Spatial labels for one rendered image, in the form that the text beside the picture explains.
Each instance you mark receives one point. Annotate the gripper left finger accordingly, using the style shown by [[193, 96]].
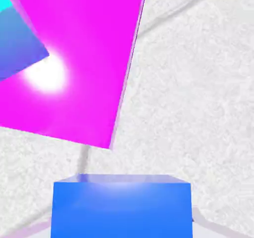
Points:
[[37, 232]]

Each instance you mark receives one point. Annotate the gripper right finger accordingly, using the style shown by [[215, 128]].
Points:
[[206, 228]]

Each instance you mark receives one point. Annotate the small blue cube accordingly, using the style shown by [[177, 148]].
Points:
[[121, 212]]

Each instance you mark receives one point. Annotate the small cyan cube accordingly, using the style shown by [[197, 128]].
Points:
[[15, 43]]

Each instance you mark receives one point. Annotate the large magenta box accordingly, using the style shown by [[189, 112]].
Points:
[[89, 53]]

